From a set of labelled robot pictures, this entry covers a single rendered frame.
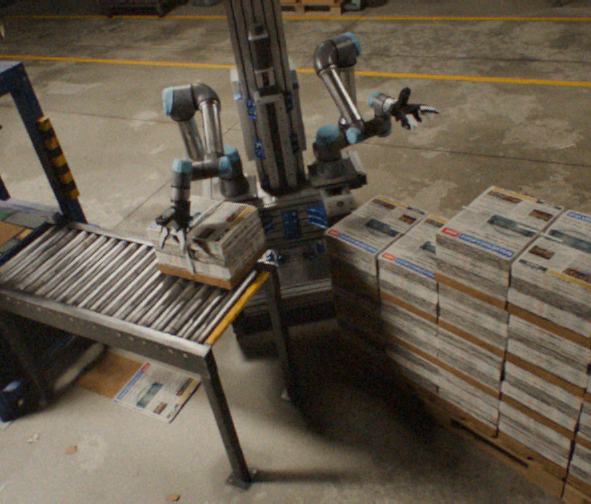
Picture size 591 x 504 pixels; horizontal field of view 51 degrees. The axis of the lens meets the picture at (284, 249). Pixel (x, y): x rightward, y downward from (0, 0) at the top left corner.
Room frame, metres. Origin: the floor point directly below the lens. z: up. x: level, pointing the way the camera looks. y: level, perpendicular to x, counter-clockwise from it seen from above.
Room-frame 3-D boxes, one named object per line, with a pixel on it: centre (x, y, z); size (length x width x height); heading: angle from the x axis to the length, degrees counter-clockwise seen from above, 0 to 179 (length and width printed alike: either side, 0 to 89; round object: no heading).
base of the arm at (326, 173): (2.70, -0.30, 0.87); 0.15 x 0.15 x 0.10
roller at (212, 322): (1.87, 0.28, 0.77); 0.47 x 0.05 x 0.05; 146
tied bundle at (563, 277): (1.49, -0.94, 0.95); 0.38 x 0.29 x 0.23; 127
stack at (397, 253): (1.83, -0.68, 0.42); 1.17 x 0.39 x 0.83; 38
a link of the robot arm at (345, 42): (2.76, -0.42, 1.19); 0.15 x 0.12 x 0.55; 116
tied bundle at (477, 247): (1.73, -0.76, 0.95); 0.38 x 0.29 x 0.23; 129
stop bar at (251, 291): (1.81, 0.21, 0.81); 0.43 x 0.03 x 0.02; 146
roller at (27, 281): (2.42, 1.08, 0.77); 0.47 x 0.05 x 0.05; 146
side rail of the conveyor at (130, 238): (2.40, 0.61, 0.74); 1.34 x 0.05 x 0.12; 56
